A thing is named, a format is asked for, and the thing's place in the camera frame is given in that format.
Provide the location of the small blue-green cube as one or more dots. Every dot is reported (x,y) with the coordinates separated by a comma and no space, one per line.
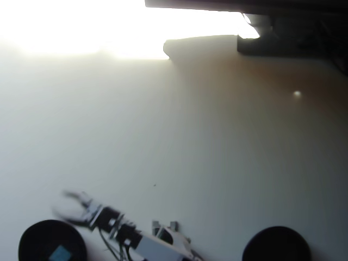
(60,254)

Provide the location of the white Koch robot arm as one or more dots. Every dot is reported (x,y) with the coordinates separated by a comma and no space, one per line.
(157,247)

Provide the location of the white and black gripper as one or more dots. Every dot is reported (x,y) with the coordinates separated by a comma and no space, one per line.
(104,217)

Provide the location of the round black bowl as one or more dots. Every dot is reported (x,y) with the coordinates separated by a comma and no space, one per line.
(276,244)
(35,239)

